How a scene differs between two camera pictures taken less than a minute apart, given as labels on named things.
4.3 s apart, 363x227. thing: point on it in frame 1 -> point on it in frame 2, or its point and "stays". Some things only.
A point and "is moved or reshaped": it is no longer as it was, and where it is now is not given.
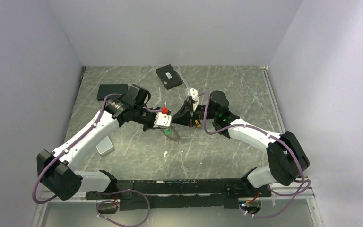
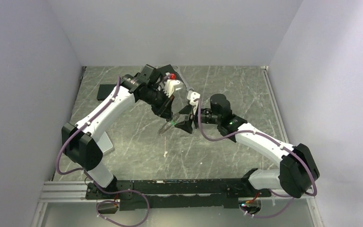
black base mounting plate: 145,195 stays
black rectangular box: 168,76 stays
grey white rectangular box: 105,146 stays
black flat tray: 105,90 stays
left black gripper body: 147,118 -> 160,101
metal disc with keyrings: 175,136 is moved or reshaped
